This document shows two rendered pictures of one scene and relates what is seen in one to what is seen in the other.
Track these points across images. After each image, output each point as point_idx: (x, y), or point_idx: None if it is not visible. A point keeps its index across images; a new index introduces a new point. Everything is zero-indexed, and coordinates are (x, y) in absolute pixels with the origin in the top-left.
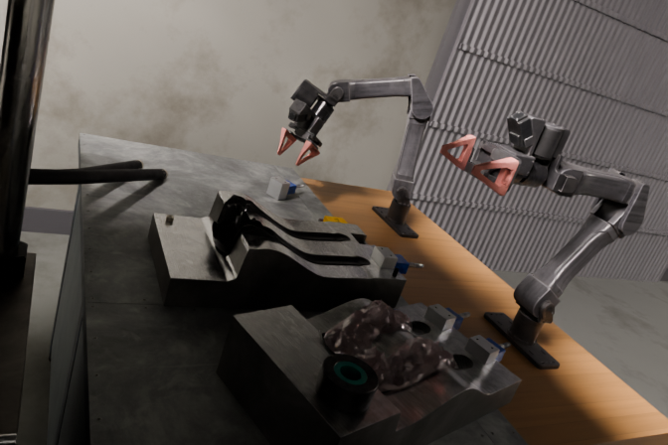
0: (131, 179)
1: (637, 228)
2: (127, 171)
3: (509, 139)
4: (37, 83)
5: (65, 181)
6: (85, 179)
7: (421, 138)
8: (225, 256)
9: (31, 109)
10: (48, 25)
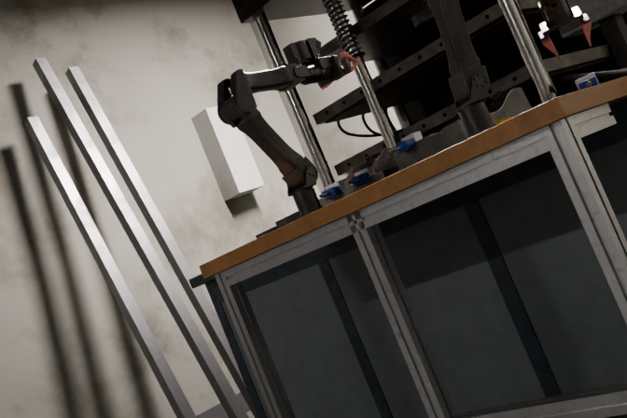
0: (605, 78)
1: (221, 119)
2: (602, 72)
3: (319, 54)
4: (514, 38)
5: (565, 81)
6: (570, 79)
7: (436, 21)
8: None
9: (519, 49)
10: (505, 14)
